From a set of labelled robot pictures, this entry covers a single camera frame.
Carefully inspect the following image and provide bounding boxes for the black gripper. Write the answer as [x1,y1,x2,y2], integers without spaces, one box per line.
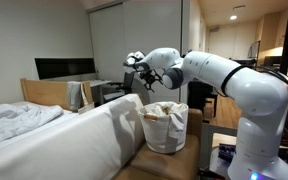
[139,68,165,93]

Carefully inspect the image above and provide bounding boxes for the white jersey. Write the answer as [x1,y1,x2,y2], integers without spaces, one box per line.
[140,101,189,153]

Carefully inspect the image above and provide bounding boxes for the white woven laundry basket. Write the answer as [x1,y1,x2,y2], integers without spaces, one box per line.
[137,100,189,155]

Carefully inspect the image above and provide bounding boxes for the black office chair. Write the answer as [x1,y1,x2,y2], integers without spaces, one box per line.
[102,71,136,103]

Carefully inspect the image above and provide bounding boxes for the black piano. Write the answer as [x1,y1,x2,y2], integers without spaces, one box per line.
[186,79,220,119]

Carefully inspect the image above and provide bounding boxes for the grey desk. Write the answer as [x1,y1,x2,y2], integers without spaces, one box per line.
[82,79,114,105]

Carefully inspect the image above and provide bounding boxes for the brown leather sofa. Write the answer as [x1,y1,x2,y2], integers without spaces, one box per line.
[112,107,204,180]

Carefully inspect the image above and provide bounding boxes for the grey towel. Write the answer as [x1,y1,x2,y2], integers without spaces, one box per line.
[66,80,84,112]

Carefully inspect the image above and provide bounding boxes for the black flat television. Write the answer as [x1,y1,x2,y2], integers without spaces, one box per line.
[34,57,97,81]

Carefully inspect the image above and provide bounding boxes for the black tool pile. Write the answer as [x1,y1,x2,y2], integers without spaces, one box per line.
[217,143,237,163]

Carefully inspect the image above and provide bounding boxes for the wooden footboard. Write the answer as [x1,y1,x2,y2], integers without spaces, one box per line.
[19,77,95,112]

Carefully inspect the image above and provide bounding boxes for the bed with white sheet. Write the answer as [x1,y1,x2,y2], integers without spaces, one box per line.
[0,93,146,180]

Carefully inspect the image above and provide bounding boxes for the grey crumpled duvet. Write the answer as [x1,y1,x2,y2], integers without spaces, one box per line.
[0,102,65,148]

